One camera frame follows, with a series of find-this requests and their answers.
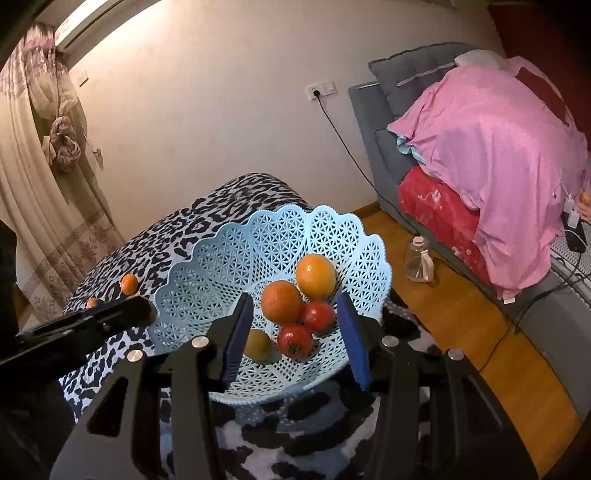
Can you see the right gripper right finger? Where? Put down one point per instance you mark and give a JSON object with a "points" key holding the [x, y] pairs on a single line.
{"points": [[438, 417]]}

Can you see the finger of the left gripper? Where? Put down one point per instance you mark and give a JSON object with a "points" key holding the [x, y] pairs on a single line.
{"points": [[92, 325]]}

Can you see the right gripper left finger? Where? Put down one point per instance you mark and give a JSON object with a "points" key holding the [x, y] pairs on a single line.
{"points": [[118, 435]]}

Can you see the small mandarin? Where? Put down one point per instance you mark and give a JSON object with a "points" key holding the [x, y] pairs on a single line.
{"points": [[129, 284], [92, 303]]}

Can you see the brown kiwi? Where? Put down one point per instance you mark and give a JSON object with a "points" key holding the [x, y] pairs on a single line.
{"points": [[258, 346]]}

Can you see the large deep orange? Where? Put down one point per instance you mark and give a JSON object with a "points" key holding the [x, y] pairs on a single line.
{"points": [[281, 302]]}

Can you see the red tomato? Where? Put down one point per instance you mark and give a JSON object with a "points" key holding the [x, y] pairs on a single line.
{"points": [[295, 342], [317, 316]]}

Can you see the large yellow-orange orange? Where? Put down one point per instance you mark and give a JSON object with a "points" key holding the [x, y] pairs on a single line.
{"points": [[316, 277]]}

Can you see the leopard print table cloth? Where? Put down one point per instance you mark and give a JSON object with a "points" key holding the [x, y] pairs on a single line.
{"points": [[280, 420]]}

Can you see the beige patterned curtain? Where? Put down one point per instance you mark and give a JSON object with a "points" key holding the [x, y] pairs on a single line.
{"points": [[47, 195]]}

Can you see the clear plastic bottle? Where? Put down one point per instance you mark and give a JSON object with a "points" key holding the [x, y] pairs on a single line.
{"points": [[419, 265]]}

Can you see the grey sofa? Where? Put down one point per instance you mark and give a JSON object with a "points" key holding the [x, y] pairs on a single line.
{"points": [[555, 312]]}

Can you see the red blanket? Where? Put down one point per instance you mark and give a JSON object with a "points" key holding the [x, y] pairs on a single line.
{"points": [[441, 210]]}

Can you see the white charger plug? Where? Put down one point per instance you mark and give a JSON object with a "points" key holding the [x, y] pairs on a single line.
{"points": [[571, 212]]}

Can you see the pink blanket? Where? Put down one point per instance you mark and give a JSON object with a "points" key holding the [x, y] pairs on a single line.
{"points": [[508, 145]]}

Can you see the white pillow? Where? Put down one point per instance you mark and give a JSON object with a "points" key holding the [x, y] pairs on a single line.
{"points": [[483, 59]]}

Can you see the white wall socket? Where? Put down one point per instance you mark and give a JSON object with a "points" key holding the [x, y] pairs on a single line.
{"points": [[321, 89]]}

